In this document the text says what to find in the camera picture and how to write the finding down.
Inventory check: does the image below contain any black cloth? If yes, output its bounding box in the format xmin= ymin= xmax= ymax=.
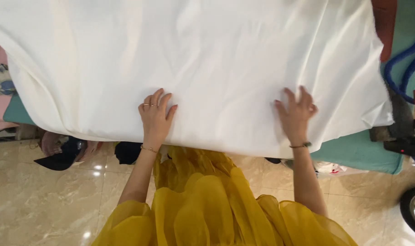
xmin=114 ymin=141 xmax=143 ymax=165

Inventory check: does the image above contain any black iron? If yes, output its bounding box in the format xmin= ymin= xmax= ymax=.
xmin=383 ymin=136 xmax=415 ymax=158

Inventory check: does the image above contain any person's right hand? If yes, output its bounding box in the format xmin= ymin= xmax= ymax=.
xmin=274 ymin=85 xmax=318 ymax=147

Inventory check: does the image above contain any large white cloth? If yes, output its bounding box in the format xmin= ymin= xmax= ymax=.
xmin=0 ymin=0 xmax=395 ymax=159

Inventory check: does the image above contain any teal table cover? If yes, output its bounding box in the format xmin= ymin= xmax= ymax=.
xmin=3 ymin=0 xmax=415 ymax=175

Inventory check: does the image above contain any blue hose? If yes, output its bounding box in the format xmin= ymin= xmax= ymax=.
xmin=383 ymin=31 xmax=415 ymax=105

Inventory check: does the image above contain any person's left hand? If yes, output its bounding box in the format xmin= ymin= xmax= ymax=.
xmin=138 ymin=88 xmax=178 ymax=150

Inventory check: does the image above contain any dark grey pad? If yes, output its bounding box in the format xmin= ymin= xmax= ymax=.
xmin=369 ymin=85 xmax=415 ymax=143

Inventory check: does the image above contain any black wheel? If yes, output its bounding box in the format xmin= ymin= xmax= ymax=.
xmin=400 ymin=184 xmax=415 ymax=240

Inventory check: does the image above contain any yellow ruffled dress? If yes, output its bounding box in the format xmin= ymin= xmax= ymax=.
xmin=91 ymin=145 xmax=359 ymax=246

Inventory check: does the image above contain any white plastic bag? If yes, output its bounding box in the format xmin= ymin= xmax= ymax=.
xmin=313 ymin=160 xmax=369 ymax=179

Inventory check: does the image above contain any pink bag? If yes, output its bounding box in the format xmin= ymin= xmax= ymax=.
xmin=40 ymin=131 xmax=104 ymax=163

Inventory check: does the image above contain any dark navy cloth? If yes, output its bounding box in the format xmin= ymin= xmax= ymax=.
xmin=34 ymin=136 xmax=89 ymax=172

